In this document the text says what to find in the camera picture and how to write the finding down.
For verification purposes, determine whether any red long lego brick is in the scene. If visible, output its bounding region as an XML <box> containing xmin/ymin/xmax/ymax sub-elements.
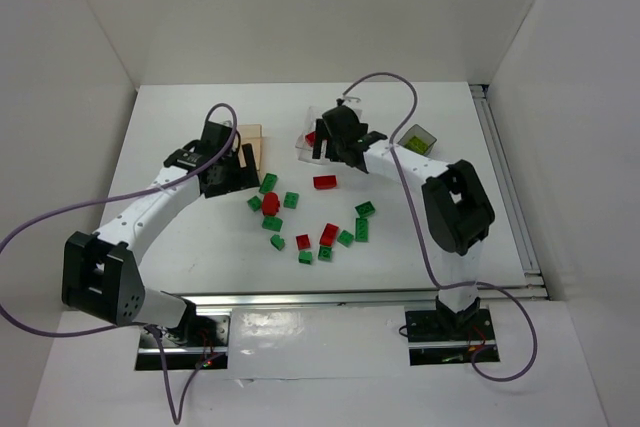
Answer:
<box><xmin>305</xmin><ymin>132</ymin><xmax>316</xmax><ymax>147</ymax></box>

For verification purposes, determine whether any clear plastic container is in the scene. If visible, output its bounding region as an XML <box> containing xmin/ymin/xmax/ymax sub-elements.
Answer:
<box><xmin>294</xmin><ymin>106</ymin><xmax>330</xmax><ymax>165</ymax></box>

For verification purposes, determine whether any red curved lego brick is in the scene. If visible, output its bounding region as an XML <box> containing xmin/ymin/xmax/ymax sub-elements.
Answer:
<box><xmin>313</xmin><ymin>175</ymin><xmax>337</xmax><ymax>190</ymax></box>

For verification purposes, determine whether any green long lego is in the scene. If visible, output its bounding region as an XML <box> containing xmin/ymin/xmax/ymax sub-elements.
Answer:
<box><xmin>355</xmin><ymin>217</ymin><xmax>369</xmax><ymax>242</ymax></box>
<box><xmin>259</xmin><ymin>173</ymin><xmax>278</xmax><ymax>195</ymax></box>

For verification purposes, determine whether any wooden box container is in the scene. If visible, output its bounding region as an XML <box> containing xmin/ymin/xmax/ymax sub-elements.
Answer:
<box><xmin>234</xmin><ymin>124</ymin><xmax>263</xmax><ymax>176</ymax></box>

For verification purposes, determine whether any red round lego piece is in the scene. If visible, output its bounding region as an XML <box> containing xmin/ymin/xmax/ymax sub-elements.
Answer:
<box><xmin>261</xmin><ymin>192</ymin><xmax>280</xmax><ymax>216</ymax></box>

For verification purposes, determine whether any green square lego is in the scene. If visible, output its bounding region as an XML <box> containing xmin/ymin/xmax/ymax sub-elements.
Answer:
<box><xmin>283</xmin><ymin>191</ymin><xmax>299</xmax><ymax>209</ymax></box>

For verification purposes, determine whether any yellow-green long lego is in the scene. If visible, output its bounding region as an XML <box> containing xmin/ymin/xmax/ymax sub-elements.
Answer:
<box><xmin>404</xmin><ymin>136</ymin><xmax>429</xmax><ymax>155</ymax></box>

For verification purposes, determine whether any dark smoked plastic container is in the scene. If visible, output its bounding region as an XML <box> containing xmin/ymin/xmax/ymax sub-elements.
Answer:
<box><xmin>399</xmin><ymin>124</ymin><xmax>437</xmax><ymax>156</ymax></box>

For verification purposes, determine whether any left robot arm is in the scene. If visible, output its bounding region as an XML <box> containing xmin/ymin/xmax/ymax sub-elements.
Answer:
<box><xmin>61</xmin><ymin>121</ymin><xmax>260</xmax><ymax>344</ymax></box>

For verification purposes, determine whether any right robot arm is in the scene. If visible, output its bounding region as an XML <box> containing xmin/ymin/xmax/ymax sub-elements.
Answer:
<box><xmin>312</xmin><ymin>105</ymin><xmax>495</xmax><ymax>324</ymax></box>

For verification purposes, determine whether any green small lego left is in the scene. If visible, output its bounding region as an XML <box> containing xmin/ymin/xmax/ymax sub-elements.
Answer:
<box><xmin>247</xmin><ymin>196</ymin><xmax>262</xmax><ymax>212</ymax></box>

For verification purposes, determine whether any green small lego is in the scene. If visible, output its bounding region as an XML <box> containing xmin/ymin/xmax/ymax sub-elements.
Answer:
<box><xmin>247</xmin><ymin>196</ymin><xmax>262</xmax><ymax>212</ymax></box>
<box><xmin>298</xmin><ymin>250</ymin><xmax>314</xmax><ymax>265</ymax></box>
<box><xmin>336</xmin><ymin>230</ymin><xmax>355</xmax><ymax>247</ymax></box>

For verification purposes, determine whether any green lego below red piece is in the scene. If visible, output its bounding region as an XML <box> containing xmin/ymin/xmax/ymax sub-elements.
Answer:
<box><xmin>261</xmin><ymin>216</ymin><xmax>283</xmax><ymax>232</ymax></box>

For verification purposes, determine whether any green lego with holes right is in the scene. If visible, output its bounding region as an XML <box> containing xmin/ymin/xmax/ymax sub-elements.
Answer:
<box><xmin>355</xmin><ymin>201</ymin><xmax>376</xmax><ymax>218</ymax></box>

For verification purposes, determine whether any green lego with holes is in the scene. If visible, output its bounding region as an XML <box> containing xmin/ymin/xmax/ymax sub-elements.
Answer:
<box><xmin>318</xmin><ymin>245</ymin><xmax>333</xmax><ymax>262</ymax></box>
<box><xmin>355</xmin><ymin>201</ymin><xmax>376</xmax><ymax>218</ymax></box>

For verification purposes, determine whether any red tilted lego brick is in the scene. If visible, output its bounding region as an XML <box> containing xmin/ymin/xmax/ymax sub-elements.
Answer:
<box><xmin>319</xmin><ymin>223</ymin><xmax>340</xmax><ymax>247</ymax></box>

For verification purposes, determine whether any green notched lego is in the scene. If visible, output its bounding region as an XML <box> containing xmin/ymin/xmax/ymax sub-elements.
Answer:
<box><xmin>270</xmin><ymin>234</ymin><xmax>286</xmax><ymax>251</ymax></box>

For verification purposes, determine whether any green small lego right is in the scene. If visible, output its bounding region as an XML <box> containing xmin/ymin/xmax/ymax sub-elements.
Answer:
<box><xmin>336</xmin><ymin>230</ymin><xmax>355</xmax><ymax>247</ymax></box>

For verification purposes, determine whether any red small lego brick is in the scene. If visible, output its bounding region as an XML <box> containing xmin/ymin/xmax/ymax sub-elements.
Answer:
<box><xmin>295</xmin><ymin>234</ymin><xmax>311</xmax><ymax>251</ymax></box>

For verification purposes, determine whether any green lego with holes bottom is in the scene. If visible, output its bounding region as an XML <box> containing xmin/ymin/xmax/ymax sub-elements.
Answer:
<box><xmin>318</xmin><ymin>245</ymin><xmax>333</xmax><ymax>262</ymax></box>

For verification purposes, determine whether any green small lego bottom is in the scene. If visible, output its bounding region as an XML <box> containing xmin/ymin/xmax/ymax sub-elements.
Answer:
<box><xmin>298</xmin><ymin>250</ymin><xmax>314</xmax><ymax>265</ymax></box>

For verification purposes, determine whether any aluminium front rail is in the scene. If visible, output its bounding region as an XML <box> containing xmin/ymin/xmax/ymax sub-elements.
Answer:
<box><xmin>183</xmin><ymin>289</ymin><xmax>436</xmax><ymax>309</ymax></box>

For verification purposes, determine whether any aluminium rail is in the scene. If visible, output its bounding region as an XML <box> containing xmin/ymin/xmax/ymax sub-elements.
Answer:
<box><xmin>469</xmin><ymin>84</ymin><xmax>550</xmax><ymax>299</ymax></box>
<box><xmin>183</xmin><ymin>289</ymin><xmax>436</xmax><ymax>309</ymax></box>

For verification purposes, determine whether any aluminium right rail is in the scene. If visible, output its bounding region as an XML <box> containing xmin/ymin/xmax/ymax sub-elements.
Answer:
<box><xmin>469</xmin><ymin>84</ymin><xmax>550</xmax><ymax>299</ymax></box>

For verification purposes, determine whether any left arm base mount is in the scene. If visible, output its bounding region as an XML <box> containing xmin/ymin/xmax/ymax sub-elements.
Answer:
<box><xmin>134</xmin><ymin>311</ymin><xmax>231</xmax><ymax>372</ymax></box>

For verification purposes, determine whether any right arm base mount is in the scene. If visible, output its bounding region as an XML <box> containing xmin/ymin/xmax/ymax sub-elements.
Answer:
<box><xmin>397</xmin><ymin>301</ymin><xmax>500</xmax><ymax>367</ymax></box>

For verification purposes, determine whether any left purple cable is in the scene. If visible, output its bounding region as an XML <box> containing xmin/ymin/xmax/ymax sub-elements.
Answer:
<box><xmin>0</xmin><ymin>104</ymin><xmax>241</xmax><ymax>426</ymax></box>

